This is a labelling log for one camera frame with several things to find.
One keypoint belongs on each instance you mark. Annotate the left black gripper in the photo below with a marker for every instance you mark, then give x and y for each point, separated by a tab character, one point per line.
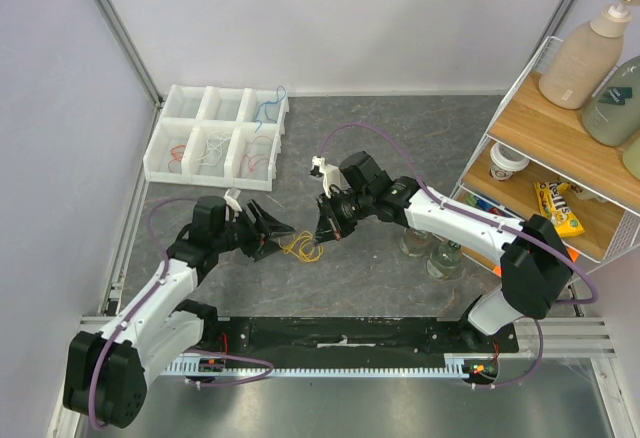
264	228

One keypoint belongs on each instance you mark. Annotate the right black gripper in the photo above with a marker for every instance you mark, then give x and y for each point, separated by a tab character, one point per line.
329	217

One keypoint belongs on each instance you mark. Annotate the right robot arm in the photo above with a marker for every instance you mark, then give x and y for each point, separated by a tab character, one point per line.
534	263

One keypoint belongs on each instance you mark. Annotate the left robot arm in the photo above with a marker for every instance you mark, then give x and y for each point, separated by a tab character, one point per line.
109	371

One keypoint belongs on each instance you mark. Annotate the glass bottle green cap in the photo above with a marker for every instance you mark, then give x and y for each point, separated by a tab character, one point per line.
444	260
415	243

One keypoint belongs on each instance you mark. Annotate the white compartment tray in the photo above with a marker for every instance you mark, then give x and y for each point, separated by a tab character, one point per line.
218	137

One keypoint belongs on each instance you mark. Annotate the blue snack box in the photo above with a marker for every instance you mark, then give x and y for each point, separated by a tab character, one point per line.
481	204

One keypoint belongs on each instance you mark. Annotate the white yogurt cup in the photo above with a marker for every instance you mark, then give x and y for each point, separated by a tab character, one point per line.
505	162

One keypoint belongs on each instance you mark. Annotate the yellow candy bag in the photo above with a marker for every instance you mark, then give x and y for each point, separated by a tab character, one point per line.
553	206

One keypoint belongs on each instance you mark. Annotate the orange snack box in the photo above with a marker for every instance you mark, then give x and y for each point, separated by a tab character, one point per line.
573	254

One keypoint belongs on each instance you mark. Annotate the beige pump bottle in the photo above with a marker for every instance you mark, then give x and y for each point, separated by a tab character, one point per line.
586	57

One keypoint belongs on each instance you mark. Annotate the green soap bottle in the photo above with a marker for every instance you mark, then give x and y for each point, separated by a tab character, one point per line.
612	116

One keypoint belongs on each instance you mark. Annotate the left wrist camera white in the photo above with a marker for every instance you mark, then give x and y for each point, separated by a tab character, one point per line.
234	208

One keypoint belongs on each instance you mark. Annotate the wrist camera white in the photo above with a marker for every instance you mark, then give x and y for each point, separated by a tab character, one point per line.
234	208
332	178

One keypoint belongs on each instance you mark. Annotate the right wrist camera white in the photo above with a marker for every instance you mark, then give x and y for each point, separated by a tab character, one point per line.
332	178

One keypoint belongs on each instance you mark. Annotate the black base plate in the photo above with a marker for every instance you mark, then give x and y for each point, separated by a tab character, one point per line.
350	342

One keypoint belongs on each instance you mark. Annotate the white cable duct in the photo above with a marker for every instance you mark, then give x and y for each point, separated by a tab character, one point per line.
195	366

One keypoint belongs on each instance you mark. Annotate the white wire shelf rack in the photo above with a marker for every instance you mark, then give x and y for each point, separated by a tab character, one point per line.
558	148

